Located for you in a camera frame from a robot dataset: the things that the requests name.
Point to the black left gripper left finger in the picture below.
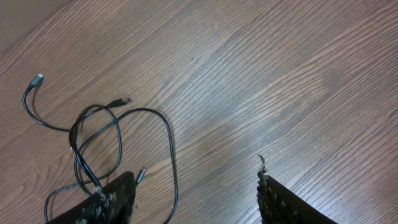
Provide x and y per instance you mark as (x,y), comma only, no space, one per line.
(113,204)

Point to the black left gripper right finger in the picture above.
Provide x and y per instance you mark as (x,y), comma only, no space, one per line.
(278,205)

